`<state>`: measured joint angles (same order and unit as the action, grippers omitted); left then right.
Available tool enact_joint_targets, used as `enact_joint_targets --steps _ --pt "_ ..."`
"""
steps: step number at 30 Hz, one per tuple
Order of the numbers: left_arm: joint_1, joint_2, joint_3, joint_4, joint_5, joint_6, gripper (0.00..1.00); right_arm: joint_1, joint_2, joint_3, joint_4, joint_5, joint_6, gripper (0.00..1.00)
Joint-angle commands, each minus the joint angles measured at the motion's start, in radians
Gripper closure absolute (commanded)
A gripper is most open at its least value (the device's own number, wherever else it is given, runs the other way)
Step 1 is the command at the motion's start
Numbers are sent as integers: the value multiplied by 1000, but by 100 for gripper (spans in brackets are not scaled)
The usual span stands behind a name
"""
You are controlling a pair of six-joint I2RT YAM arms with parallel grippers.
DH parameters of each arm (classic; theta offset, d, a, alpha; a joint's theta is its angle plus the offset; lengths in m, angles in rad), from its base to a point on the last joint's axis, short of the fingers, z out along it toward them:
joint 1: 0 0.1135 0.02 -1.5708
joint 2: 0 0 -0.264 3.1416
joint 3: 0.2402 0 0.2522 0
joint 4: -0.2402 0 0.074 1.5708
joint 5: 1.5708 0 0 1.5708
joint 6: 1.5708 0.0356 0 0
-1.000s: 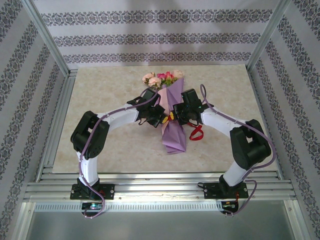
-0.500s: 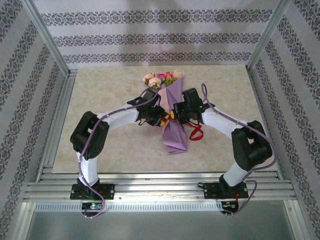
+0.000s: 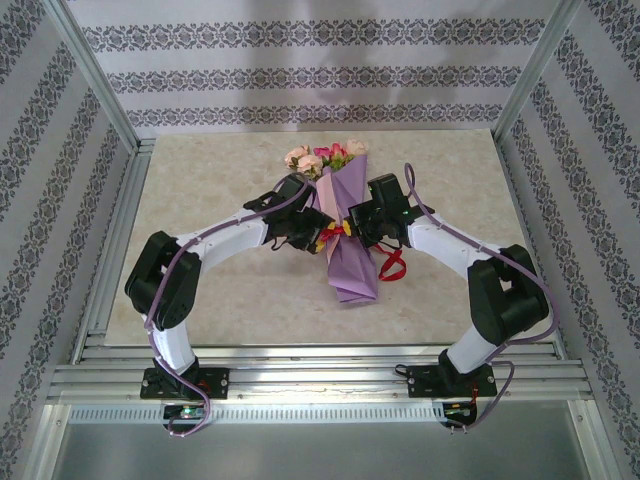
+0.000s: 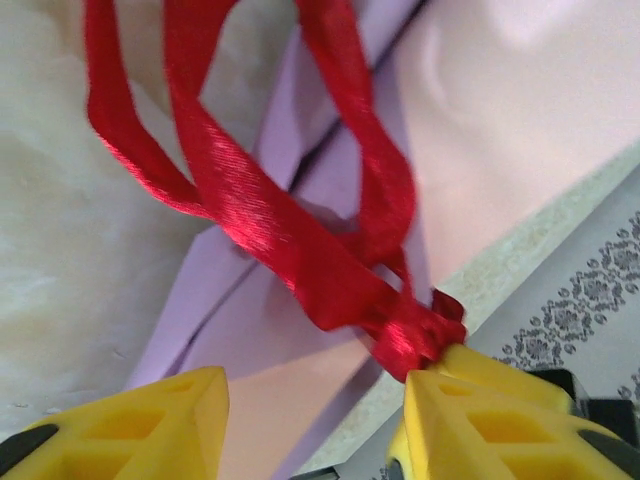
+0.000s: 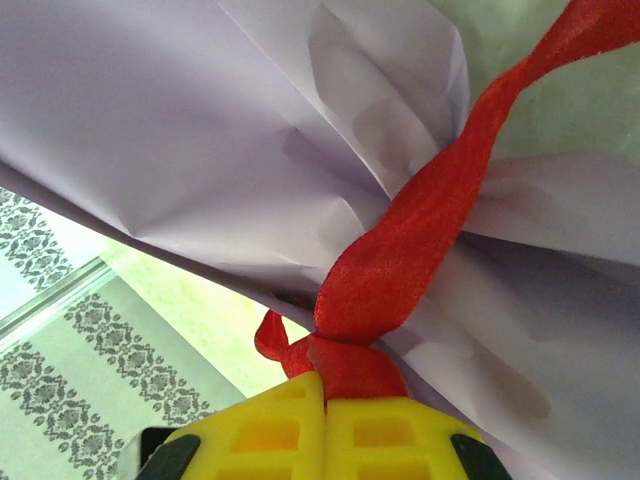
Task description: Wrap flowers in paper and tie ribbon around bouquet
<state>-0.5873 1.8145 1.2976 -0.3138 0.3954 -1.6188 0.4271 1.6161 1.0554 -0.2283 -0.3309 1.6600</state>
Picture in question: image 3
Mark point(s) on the red ribbon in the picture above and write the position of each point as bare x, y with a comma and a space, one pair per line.
330, 232

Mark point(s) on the peach double-bloom artificial flower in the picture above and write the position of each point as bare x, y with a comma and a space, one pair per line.
302, 159

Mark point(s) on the pink and purple wrapping paper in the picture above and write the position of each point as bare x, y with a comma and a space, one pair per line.
355, 275

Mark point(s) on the magenta artificial rose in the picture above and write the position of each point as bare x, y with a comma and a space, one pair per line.
322, 151

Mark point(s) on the pale peach artificial rose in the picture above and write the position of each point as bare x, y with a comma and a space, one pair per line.
357, 146

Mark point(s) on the red-pink artificial rose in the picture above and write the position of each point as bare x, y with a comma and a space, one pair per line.
339, 149

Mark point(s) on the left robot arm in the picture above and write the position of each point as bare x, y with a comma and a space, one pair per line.
160, 285

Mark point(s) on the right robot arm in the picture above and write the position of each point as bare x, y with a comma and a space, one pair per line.
510, 295

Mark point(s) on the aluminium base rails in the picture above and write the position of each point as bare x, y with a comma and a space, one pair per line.
360, 375

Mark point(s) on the grey metal sheet panel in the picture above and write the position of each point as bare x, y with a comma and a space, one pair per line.
320, 455

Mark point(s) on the right controller board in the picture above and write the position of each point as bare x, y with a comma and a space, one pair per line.
457, 412

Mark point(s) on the controller board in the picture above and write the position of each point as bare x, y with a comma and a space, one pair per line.
457, 412
185, 412

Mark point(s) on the left controller board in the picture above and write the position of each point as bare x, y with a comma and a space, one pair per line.
185, 412

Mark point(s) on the right aluminium side rail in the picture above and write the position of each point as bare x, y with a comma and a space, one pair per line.
518, 190

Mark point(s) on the aluminium side rail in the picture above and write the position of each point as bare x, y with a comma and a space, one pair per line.
127, 200
518, 190

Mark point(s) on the left aluminium side rail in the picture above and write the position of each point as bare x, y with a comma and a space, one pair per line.
127, 200

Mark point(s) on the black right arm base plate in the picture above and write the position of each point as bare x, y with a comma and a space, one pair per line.
420, 382

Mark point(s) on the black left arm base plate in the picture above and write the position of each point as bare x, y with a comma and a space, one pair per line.
217, 382

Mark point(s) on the right aluminium frame post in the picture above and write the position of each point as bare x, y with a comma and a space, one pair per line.
536, 70

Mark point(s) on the aluminium frame post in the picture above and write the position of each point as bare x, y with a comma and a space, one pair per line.
92, 70
536, 70

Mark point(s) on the left aluminium frame post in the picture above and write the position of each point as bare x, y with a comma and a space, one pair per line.
92, 70

